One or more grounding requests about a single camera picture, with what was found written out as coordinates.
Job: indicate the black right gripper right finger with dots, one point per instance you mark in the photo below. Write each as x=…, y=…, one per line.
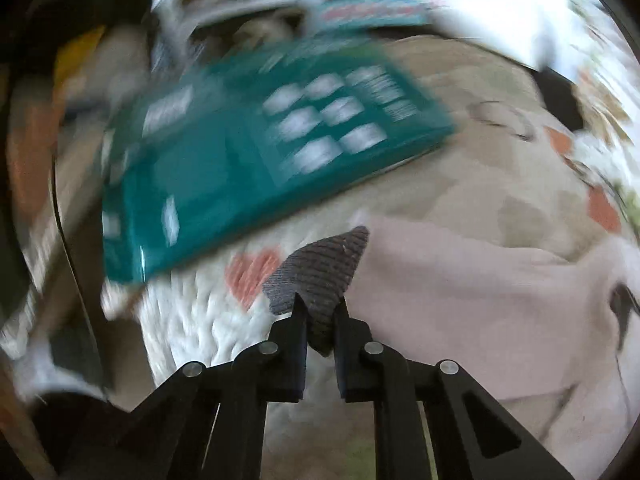
x=432, y=421

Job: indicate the teal cardboard box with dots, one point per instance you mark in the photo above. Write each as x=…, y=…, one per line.
x=229, y=147

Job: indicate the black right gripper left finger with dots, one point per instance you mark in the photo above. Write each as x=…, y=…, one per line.
x=206, y=422

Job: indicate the floral white pillow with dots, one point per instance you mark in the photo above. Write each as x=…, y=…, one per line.
x=607, y=93

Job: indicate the heart patterned bed quilt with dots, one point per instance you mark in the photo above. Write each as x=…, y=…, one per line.
x=500, y=179

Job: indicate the white plastic bag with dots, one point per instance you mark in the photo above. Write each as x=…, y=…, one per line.
x=534, y=33

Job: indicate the light blue dotted box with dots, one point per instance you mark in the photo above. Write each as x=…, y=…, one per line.
x=361, y=14

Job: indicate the light pink sweatshirt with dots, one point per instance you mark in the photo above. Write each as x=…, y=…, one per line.
x=534, y=329

